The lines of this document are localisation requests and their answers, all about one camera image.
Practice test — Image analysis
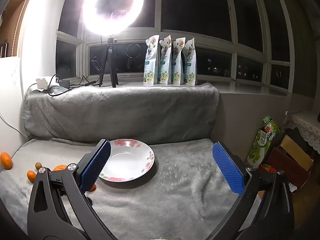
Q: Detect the white cable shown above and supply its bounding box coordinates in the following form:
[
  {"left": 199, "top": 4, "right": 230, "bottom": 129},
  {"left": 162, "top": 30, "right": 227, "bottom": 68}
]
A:
[{"left": 0, "top": 112, "right": 28, "bottom": 138}]

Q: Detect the floral white plate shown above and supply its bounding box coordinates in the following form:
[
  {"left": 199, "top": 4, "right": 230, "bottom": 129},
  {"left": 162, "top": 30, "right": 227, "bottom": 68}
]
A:
[{"left": 99, "top": 139, "right": 155, "bottom": 182}]

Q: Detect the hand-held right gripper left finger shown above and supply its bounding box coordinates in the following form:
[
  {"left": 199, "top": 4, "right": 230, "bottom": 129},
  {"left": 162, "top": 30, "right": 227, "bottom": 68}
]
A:
[{"left": 27, "top": 139, "right": 118, "bottom": 240}]

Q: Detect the ring light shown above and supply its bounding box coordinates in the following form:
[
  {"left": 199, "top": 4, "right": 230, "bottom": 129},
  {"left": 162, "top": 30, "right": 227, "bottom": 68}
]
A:
[{"left": 82, "top": 0, "right": 145, "bottom": 35}]

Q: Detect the white lace cloth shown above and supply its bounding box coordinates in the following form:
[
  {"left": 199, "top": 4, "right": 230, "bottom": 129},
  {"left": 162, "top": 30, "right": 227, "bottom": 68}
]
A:
[{"left": 285, "top": 111, "right": 320, "bottom": 154}]

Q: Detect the yellow cardboard box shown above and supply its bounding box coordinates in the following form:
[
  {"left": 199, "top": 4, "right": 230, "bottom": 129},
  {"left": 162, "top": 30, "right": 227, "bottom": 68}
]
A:
[{"left": 280, "top": 135, "right": 314, "bottom": 170}]

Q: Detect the small round mandarin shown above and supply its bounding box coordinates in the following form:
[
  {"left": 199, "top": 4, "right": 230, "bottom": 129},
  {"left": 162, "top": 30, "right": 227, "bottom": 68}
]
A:
[{"left": 0, "top": 152, "right": 13, "bottom": 170}]

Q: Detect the green printed package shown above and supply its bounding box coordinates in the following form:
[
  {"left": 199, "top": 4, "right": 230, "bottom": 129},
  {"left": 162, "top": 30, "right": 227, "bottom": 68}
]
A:
[{"left": 246, "top": 116, "right": 280, "bottom": 169}]

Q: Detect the wooden shelf cabinet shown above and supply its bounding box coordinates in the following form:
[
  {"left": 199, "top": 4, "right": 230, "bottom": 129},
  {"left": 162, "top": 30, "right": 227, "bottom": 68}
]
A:
[{"left": 0, "top": 0, "right": 38, "bottom": 58}]

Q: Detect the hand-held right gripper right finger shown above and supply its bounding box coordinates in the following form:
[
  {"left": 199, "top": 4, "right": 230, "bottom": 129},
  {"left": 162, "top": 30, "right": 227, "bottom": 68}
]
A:
[{"left": 207, "top": 142, "right": 295, "bottom": 240}]

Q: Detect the white window frame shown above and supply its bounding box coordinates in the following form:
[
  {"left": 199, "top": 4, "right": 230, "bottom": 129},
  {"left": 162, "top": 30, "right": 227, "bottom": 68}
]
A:
[{"left": 56, "top": 0, "right": 293, "bottom": 93}]

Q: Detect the black tripod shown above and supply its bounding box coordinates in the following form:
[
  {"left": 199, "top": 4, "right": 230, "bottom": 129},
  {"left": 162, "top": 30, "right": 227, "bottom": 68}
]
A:
[{"left": 99, "top": 34, "right": 119, "bottom": 88}]

